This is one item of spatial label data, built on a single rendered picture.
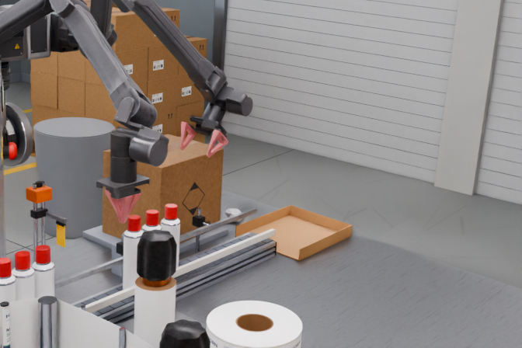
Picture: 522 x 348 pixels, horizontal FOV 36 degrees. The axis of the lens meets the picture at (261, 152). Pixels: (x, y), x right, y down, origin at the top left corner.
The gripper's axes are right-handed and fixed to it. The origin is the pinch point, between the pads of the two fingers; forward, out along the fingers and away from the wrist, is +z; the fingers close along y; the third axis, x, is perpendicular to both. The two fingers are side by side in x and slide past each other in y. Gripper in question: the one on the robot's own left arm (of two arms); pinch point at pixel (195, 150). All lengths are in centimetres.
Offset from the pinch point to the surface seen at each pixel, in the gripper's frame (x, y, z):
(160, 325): -35, 38, 52
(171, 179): 4.6, -6.7, 9.1
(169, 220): -10.1, 10.0, 24.2
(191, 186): 15.1, -6.3, 6.7
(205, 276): 9.0, 15.8, 31.8
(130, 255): -17.1, 8.9, 37.7
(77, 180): 151, -175, -15
